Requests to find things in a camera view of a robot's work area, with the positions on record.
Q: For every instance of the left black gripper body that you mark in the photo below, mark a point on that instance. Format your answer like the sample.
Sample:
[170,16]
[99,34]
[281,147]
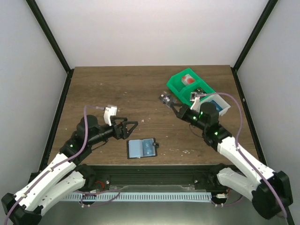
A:
[118,135]

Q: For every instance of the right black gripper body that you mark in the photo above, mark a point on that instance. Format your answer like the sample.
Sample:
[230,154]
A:
[183,115]

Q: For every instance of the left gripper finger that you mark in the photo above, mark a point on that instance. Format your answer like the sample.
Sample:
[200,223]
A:
[127,128]
[116,119]

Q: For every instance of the black card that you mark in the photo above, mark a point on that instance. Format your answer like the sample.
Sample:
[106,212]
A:
[167,99]
[199,91]

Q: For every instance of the black card holder wallet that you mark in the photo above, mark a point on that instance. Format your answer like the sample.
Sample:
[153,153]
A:
[135,149]

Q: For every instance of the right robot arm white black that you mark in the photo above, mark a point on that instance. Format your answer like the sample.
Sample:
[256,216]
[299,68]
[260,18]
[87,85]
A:
[269,191]

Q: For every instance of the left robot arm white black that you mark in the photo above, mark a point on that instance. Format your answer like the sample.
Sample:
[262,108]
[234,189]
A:
[66,173]

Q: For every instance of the black card in bin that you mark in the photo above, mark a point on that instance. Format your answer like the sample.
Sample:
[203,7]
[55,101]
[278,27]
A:
[199,91]

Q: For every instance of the red white card in bin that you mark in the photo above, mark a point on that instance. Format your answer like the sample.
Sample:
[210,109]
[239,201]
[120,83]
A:
[187,79]

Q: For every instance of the card inside holder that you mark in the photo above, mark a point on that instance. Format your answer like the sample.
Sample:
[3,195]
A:
[148,149]

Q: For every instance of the blue card in bin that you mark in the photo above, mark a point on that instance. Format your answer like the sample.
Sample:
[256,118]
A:
[218,107]

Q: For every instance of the green white sorting bin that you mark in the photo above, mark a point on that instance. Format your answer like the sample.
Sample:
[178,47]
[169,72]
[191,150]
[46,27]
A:
[183,92]

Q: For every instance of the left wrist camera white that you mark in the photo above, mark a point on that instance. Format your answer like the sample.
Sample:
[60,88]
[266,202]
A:
[110,111]

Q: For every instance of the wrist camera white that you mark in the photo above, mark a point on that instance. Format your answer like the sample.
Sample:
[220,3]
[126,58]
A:
[195,98]
[110,111]

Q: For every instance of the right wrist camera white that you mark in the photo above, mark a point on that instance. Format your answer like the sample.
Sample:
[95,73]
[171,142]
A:
[195,98]

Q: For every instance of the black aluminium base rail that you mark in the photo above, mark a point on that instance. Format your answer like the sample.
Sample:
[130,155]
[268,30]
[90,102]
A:
[105,176]

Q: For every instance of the light blue slotted cable duct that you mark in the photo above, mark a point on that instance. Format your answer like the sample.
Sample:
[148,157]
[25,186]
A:
[143,197]

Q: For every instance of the left black frame post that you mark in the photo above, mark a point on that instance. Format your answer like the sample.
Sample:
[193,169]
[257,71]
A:
[48,33]

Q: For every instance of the black frame post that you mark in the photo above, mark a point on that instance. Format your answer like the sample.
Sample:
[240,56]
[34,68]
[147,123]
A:
[48,33]
[255,32]

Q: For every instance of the right black frame post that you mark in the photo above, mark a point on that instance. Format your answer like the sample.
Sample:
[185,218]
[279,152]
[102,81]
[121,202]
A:
[255,32]

